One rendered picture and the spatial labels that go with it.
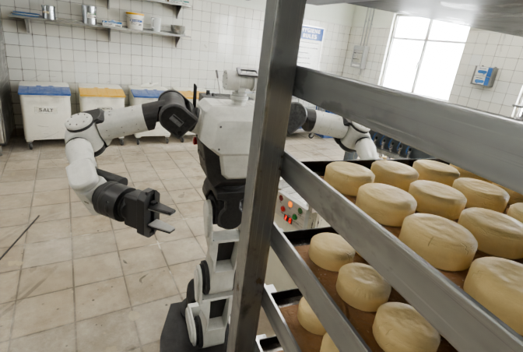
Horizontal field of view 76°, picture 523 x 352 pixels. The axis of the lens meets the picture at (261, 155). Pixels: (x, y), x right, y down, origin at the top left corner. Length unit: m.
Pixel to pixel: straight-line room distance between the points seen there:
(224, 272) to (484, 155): 1.34
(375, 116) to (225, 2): 5.69
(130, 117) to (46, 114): 3.80
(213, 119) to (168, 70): 4.55
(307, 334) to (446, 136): 0.30
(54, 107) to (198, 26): 2.43
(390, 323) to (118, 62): 5.32
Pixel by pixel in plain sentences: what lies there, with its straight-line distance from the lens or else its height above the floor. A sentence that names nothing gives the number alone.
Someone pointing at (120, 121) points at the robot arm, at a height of 1.33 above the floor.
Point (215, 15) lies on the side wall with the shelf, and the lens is 5.83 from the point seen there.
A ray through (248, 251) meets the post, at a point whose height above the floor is 1.39.
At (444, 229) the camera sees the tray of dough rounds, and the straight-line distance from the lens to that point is 0.28.
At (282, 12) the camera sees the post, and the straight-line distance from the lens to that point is 0.33.
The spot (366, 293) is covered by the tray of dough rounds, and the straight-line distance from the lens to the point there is 0.34.
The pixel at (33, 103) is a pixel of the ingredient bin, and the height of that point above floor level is 0.59.
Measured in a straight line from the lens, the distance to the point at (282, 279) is 2.11.
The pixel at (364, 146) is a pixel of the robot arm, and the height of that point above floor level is 1.30.
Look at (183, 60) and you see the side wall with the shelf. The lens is 5.67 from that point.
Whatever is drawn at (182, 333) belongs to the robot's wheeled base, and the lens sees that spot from 1.97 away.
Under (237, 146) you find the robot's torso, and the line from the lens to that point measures 1.13.
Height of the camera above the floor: 1.63
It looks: 19 degrees down
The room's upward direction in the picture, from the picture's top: 7 degrees clockwise
